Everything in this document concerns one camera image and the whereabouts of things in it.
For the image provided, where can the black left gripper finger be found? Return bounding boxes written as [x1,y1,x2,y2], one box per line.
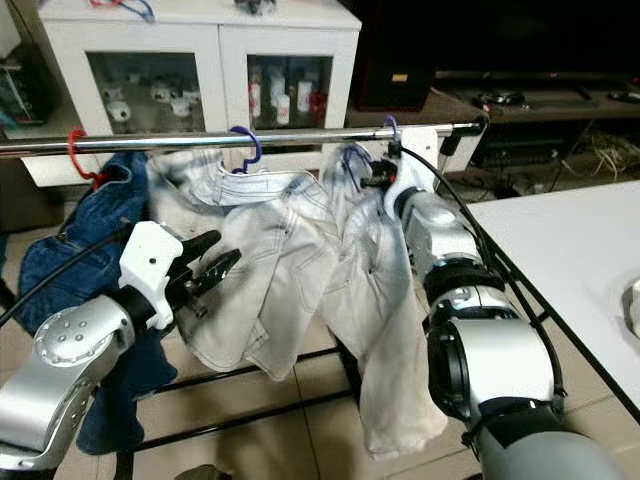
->
[182,231,221,265]
[198,249,243,291]

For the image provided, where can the white faded jeans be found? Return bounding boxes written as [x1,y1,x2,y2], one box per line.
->
[315,143,451,461]
[145,150,346,383]

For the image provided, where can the dark blue jeans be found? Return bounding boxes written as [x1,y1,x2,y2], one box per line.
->
[15,150,176,456]

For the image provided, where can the tall black floor speaker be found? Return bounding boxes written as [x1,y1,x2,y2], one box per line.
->
[345,0,436,113]

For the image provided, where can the black media player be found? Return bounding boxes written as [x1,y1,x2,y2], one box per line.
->
[470,130,561,169]

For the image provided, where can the grey robot foot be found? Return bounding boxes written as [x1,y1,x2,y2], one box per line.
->
[175,463,221,480]

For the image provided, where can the wooden television stand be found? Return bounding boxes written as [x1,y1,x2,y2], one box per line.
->
[345,70,640,191]

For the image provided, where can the grey table with black legs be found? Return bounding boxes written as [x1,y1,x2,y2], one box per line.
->
[465,180,640,421]

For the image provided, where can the white glass door cabinet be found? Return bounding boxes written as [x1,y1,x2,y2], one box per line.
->
[38,0,361,181]

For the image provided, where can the black television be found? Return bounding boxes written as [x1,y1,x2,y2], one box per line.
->
[435,0,640,76]

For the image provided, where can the small black object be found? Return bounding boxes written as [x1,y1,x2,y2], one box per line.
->
[233,0,279,16]

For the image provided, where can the cream crumpled garment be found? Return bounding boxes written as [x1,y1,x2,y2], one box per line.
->
[622,280,640,336]

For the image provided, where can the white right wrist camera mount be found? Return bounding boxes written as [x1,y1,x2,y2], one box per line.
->
[385,128,441,221]

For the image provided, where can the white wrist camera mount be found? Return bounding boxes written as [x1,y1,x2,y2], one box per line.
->
[117,222,191,331]
[385,128,441,221]

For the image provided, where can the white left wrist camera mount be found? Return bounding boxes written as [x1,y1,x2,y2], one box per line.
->
[117,222,191,331]

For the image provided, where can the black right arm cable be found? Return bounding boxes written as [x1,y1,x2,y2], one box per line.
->
[395,145,561,401]

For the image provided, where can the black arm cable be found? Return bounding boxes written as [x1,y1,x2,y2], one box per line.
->
[0,232,136,326]
[395,145,561,401]

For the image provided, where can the chrome clothes rail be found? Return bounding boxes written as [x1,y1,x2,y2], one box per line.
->
[0,120,486,159]

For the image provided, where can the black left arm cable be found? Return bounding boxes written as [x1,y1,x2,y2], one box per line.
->
[0,232,136,326]

